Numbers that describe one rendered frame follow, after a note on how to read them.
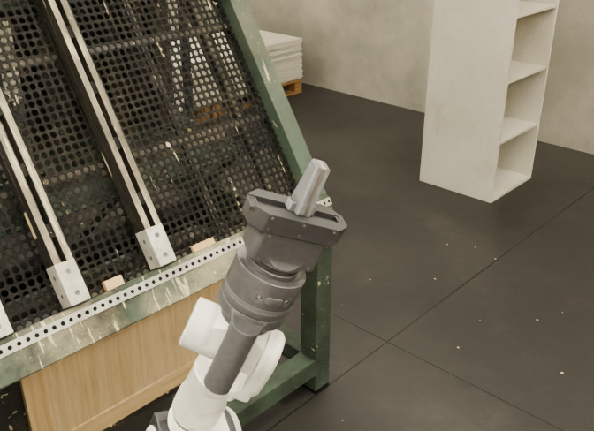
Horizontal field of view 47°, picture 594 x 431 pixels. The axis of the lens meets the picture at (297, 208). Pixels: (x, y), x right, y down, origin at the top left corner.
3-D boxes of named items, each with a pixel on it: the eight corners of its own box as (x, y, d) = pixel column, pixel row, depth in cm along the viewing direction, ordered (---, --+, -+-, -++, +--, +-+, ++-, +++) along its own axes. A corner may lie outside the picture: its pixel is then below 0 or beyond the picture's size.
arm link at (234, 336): (297, 286, 87) (262, 352, 92) (219, 252, 87) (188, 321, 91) (286, 337, 77) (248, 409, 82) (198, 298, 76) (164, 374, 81)
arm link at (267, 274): (359, 243, 77) (315, 323, 82) (332, 199, 85) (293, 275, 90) (257, 220, 72) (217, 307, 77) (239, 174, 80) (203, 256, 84)
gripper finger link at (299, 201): (325, 170, 74) (302, 217, 77) (316, 156, 77) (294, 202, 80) (313, 167, 74) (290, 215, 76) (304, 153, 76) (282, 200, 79)
